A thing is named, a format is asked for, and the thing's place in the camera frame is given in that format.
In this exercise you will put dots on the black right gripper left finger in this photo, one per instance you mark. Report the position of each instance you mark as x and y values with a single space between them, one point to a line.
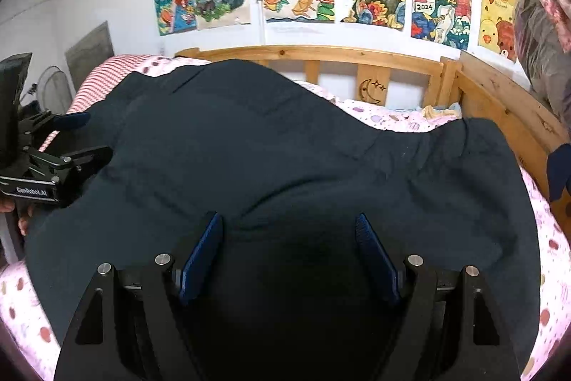
131 324

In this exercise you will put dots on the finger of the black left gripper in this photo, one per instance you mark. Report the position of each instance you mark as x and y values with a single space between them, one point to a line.
67 122
82 165

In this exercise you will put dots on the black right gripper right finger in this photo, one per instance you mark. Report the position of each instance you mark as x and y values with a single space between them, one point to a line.
447 324

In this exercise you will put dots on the dark navy large coat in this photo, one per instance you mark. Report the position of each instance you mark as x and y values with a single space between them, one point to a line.
289 296

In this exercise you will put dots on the bagged clothes pile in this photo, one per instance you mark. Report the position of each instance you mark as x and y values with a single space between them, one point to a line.
542 37

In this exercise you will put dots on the person's left hand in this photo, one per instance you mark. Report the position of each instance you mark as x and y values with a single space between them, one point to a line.
23 214

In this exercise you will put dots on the white standing fan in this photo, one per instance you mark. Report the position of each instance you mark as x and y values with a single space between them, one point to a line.
53 91

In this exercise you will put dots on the red checked pillow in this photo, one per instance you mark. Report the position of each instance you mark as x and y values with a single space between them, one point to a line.
105 77

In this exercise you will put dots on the pink spotted bed quilt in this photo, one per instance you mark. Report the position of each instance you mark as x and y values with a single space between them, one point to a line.
24 326

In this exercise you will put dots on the bear and chick drawing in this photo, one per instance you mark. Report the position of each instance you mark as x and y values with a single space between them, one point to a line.
496 30

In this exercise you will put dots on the grey wall panel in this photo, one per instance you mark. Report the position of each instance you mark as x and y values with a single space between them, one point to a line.
90 52

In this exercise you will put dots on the wooden bed frame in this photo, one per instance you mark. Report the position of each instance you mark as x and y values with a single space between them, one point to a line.
531 130

